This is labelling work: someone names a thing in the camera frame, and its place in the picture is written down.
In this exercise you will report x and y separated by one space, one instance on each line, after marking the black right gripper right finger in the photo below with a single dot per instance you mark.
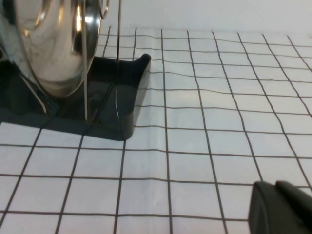
299 200

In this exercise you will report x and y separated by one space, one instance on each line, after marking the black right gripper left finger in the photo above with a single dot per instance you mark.
268 217

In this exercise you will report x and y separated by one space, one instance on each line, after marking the steel pot lid black knob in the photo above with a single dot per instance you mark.
53 48

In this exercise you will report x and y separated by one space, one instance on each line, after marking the black plastic drip tray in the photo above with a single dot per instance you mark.
126 97

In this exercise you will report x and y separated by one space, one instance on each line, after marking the white black-grid tablecloth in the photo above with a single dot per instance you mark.
207 146

